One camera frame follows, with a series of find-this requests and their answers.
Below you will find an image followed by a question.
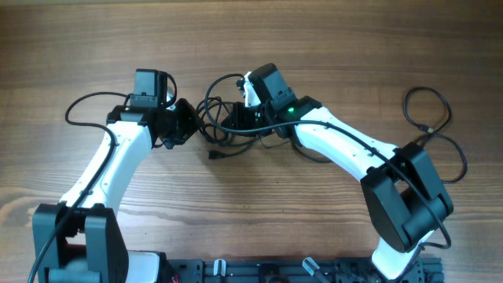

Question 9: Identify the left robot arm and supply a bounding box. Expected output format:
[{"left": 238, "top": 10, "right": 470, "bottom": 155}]
[{"left": 28, "top": 68, "right": 202, "bottom": 282}]

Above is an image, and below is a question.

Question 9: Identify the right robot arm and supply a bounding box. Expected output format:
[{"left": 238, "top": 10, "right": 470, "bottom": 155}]
[{"left": 221, "top": 63, "right": 453, "bottom": 282}]

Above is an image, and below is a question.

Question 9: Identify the left camera black cable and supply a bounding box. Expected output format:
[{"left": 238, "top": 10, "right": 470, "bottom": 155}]
[{"left": 27, "top": 72, "right": 178, "bottom": 283}]

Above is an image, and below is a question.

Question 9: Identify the camera black cable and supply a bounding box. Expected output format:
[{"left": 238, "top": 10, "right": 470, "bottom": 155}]
[
  {"left": 203, "top": 73, "right": 453, "bottom": 272},
  {"left": 27, "top": 72, "right": 178, "bottom": 283}
]

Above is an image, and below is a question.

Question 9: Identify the right camera black cable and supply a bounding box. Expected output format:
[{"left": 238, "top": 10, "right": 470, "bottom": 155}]
[{"left": 203, "top": 73, "right": 453, "bottom": 272}]

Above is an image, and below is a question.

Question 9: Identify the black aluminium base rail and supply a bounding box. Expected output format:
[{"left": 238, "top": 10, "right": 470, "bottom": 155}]
[{"left": 160, "top": 257, "right": 445, "bottom": 283}]

